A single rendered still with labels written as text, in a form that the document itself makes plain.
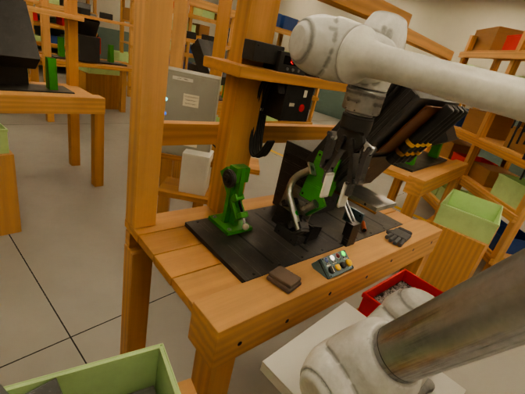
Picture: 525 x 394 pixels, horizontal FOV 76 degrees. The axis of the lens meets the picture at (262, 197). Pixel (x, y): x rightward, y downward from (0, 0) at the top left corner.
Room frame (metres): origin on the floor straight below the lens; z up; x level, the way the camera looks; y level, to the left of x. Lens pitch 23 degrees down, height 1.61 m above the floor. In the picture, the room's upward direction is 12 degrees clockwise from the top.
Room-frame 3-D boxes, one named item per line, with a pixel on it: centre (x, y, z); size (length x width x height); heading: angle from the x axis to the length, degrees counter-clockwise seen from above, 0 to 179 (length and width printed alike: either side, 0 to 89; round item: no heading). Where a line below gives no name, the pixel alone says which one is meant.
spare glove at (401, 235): (1.51, -0.69, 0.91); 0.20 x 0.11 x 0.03; 145
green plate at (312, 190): (1.36, -0.24, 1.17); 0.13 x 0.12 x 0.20; 135
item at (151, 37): (1.67, -0.03, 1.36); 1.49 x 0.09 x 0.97; 135
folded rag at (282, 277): (0.96, -0.13, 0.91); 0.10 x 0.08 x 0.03; 56
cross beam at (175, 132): (1.72, 0.02, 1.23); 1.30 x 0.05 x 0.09; 135
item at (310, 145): (1.63, -0.22, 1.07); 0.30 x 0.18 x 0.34; 135
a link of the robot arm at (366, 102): (0.83, -0.18, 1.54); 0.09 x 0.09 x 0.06
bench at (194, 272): (1.46, -0.25, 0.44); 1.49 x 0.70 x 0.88; 135
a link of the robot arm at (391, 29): (0.82, -0.17, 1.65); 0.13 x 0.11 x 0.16; 131
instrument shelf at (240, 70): (1.64, -0.06, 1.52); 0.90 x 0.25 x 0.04; 135
